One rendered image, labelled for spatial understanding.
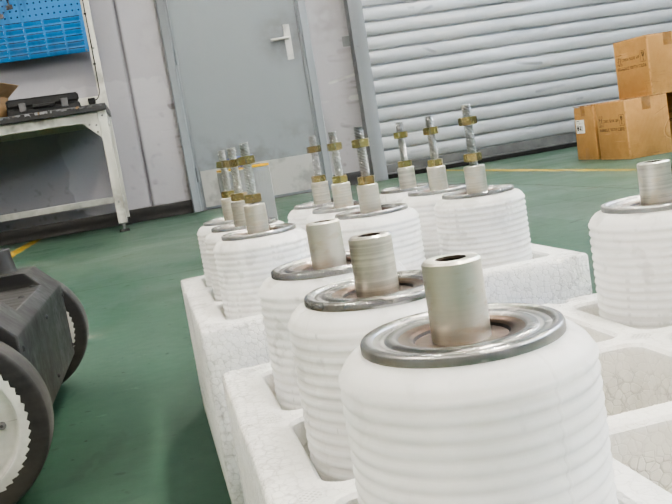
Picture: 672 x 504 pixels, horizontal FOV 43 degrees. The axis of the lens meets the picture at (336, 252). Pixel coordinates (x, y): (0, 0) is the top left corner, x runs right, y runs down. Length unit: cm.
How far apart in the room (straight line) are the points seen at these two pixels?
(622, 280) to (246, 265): 37
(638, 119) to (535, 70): 209
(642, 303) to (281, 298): 24
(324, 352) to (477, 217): 49
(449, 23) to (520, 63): 61
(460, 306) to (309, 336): 11
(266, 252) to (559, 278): 29
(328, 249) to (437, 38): 578
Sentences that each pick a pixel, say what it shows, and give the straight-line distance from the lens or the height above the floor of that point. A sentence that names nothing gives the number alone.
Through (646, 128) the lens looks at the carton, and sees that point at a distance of 462.
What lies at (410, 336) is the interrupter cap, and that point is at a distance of 33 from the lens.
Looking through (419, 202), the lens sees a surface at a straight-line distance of 99.
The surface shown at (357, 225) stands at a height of 24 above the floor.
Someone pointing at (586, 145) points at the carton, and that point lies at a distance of 499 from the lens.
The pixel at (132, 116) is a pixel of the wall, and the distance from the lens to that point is 597.
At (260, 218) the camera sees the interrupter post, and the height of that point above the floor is 27.
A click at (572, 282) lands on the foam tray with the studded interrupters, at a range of 88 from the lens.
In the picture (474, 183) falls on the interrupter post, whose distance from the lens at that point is 90.
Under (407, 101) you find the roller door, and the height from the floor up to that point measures 52.
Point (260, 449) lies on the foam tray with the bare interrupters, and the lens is 45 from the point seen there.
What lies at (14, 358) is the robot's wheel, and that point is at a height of 16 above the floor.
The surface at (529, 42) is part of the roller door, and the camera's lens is 658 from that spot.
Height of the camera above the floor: 33
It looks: 7 degrees down
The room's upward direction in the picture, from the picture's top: 9 degrees counter-clockwise
